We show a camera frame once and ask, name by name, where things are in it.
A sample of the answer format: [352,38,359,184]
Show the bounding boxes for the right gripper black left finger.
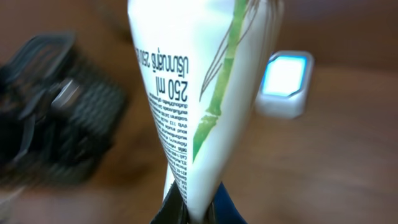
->
[150,182,189,224]

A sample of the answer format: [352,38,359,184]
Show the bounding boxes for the white tube gold cap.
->
[127,0,284,223]

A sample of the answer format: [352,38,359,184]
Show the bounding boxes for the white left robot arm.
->
[1,32,128,188]

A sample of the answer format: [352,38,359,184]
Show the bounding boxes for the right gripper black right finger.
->
[208,183,248,224]

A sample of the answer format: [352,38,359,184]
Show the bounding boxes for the white barcode scanner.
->
[255,50,315,119]

